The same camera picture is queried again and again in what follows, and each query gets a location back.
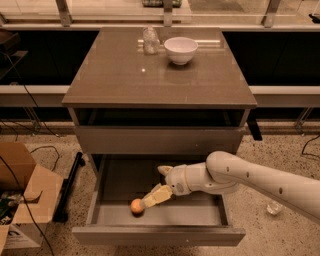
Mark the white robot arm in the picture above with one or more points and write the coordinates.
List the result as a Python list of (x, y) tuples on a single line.
[(222, 172)]

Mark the orange fruit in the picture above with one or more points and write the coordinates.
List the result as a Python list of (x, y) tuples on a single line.
[(137, 206)]

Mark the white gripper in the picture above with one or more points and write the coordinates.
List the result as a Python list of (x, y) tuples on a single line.
[(177, 181)]

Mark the clear glass on floor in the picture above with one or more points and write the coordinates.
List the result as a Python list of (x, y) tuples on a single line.
[(274, 208)]

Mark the white ceramic bowl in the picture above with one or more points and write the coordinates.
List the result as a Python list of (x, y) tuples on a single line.
[(180, 50)]

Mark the grey drawer cabinet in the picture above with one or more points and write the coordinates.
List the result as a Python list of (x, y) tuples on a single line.
[(119, 86)]

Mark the black bar on floor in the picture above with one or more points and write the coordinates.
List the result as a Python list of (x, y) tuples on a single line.
[(60, 214)]

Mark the clear plastic bottle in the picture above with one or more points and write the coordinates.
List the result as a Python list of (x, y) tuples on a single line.
[(151, 41)]

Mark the open grey middle drawer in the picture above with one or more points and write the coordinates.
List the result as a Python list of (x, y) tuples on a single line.
[(196, 220)]

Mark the cardboard box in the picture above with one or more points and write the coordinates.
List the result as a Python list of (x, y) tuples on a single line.
[(29, 193)]

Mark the closed grey top drawer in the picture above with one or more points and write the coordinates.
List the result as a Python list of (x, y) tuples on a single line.
[(157, 141)]

